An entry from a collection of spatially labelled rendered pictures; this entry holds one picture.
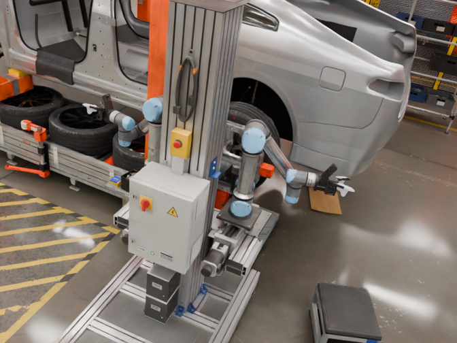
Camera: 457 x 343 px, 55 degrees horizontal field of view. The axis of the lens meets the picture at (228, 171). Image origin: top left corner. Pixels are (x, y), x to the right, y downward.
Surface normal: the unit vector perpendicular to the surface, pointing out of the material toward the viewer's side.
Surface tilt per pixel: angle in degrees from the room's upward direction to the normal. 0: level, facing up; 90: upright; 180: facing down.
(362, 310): 0
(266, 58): 90
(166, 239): 90
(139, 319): 0
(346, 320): 0
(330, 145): 90
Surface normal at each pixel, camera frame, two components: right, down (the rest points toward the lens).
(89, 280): 0.14, -0.84
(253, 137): -0.12, 0.40
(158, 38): -0.40, 0.44
